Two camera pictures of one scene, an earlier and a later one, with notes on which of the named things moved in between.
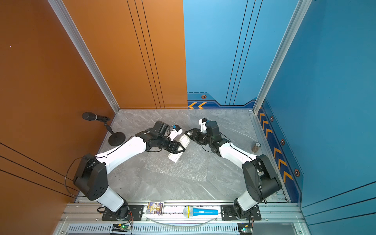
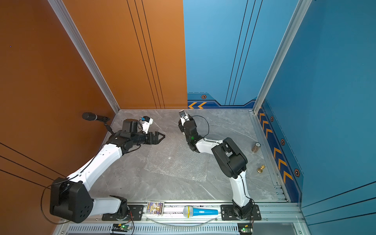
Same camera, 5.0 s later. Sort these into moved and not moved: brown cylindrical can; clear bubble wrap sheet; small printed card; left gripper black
Moved: left gripper black
Not moved: small printed card; clear bubble wrap sheet; brown cylindrical can
